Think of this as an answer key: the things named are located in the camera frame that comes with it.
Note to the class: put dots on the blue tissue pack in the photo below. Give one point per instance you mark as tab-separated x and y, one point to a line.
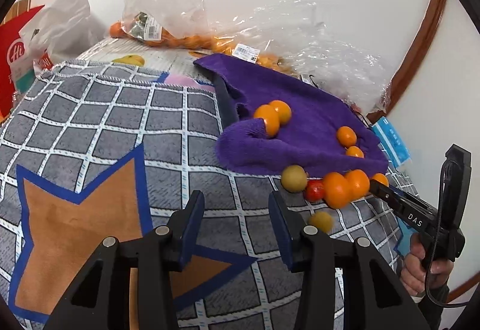
392	142

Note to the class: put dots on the purple towel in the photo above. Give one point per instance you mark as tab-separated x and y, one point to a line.
308	140

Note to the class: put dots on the large orange mandarin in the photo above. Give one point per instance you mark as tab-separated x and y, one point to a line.
338	192

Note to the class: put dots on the white plastic bag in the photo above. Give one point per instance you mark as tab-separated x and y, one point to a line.
61	31

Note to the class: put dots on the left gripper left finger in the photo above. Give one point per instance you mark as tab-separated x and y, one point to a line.
117	272

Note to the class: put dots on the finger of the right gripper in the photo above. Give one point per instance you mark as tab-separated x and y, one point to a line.
386	193

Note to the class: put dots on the brown wooden door frame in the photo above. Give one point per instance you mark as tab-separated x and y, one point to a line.
414	57

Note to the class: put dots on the red cherry tomato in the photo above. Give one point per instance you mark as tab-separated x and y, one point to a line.
314	191

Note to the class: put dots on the small yellow-green fruit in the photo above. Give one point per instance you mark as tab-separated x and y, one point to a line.
321	220

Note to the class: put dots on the small orange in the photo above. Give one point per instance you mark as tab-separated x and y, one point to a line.
354	151

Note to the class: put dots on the red paper shopping bag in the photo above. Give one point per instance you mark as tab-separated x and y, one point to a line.
17	74

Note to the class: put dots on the person's right hand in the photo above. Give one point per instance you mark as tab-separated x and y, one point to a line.
413	274

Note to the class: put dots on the grey checkered blanket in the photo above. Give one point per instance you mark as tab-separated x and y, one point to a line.
96	150

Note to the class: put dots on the small orange fruit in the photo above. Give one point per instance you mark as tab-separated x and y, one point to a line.
381	178

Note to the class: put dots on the clear bag of oranges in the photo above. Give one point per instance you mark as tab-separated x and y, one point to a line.
170	24

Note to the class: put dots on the small orange kumquat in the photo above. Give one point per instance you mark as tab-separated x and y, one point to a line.
283	111

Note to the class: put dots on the large clear plastic bag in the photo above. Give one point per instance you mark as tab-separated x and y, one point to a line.
294	37

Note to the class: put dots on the yellow-green round fruit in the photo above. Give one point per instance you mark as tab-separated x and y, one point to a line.
294	179

